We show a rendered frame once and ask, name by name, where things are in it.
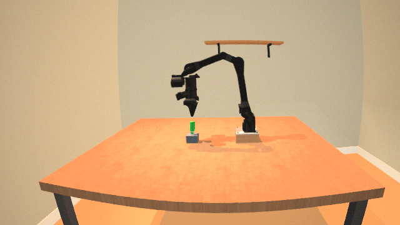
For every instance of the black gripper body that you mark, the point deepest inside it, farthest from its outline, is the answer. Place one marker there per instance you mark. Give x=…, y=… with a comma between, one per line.
x=191, y=96

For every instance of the green marker cap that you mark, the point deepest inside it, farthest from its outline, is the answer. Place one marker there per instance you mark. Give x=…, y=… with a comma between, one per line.
x=192, y=126

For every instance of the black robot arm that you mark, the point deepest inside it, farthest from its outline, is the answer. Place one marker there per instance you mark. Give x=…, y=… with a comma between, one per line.
x=249, y=124

